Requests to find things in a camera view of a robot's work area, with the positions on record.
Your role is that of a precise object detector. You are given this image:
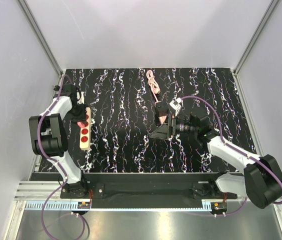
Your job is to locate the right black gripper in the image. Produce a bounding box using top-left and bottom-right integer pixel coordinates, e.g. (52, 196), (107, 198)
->
(150, 113), (198, 140)

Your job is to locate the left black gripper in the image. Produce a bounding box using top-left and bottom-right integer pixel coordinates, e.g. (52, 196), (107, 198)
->
(68, 102), (86, 126)

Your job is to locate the pink adapter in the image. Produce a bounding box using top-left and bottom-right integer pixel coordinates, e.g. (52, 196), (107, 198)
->
(77, 121), (89, 128)

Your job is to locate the pink power strip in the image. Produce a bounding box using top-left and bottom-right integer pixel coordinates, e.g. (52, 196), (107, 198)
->
(158, 111), (169, 125)

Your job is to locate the beige red power strip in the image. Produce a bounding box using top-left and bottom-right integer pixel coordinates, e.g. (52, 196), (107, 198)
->
(79, 107), (92, 151)

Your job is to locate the pink power cord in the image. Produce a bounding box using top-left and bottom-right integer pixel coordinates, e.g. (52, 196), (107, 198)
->
(146, 69), (162, 103)

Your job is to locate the pink charger plug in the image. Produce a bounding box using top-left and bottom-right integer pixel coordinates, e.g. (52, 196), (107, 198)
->
(154, 101), (169, 117)

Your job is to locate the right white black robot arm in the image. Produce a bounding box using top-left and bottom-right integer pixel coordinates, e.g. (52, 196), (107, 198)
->
(149, 114), (282, 209)

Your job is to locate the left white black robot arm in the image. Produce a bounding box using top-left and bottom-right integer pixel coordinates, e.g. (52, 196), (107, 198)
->
(28, 84), (89, 198)

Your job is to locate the black marbled mat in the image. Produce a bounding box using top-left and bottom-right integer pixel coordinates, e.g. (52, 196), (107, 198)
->
(63, 68), (256, 173)

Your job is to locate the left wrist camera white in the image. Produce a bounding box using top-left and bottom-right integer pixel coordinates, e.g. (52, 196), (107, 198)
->
(77, 91), (85, 105)

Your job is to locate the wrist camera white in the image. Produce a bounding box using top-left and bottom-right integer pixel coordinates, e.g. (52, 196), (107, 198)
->
(77, 91), (85, 105)
(169, 97), (183, 117)

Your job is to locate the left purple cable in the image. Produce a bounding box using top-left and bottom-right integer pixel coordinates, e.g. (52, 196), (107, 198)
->
(37, 74), (91, 238)

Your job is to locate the purple cable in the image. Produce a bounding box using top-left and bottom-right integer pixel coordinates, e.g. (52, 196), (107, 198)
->
(179, 95), (282, 217)
(37, 74), (91, 238)

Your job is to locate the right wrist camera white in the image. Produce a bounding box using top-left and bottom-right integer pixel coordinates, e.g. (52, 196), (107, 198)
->
(169, 97), (183, 117)

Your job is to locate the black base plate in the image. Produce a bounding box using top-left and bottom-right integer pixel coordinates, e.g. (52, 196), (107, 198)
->
(60, 174), (238, 200)

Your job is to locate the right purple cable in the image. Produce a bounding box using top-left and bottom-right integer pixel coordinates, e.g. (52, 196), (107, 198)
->
(179, 95), (282, 217)

